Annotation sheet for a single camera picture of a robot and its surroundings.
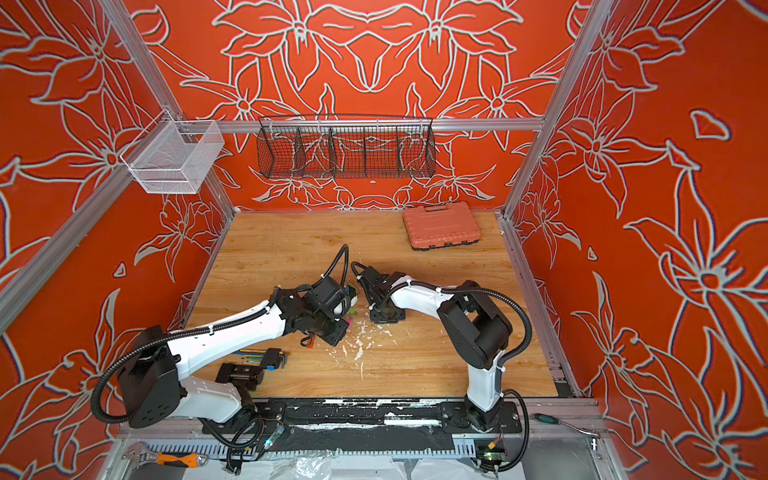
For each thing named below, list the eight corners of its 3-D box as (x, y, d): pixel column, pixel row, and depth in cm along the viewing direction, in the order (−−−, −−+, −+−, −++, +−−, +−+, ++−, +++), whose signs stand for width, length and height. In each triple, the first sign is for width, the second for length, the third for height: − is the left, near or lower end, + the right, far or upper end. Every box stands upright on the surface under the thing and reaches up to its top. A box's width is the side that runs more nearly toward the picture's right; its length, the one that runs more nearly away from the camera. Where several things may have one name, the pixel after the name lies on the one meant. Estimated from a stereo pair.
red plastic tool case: (414, 254, 108) (415, 245, 104) (402, 218, 120) (402, 209, 116) (481, 243, 111) (484, 234, 107) (462, 209, 123) (465, 200, 119)
